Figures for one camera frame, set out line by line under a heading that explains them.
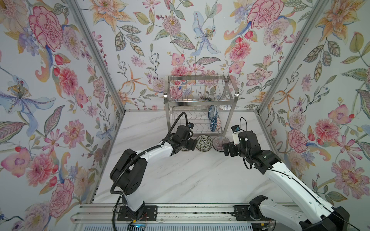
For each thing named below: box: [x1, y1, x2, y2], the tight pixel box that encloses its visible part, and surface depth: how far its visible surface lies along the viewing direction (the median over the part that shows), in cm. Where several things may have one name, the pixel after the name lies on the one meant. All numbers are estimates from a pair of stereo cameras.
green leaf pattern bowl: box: [195, 134, 213, 152], surface depth 99 cm
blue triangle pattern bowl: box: [210, 115, 218, 133], surface depth 109 cm
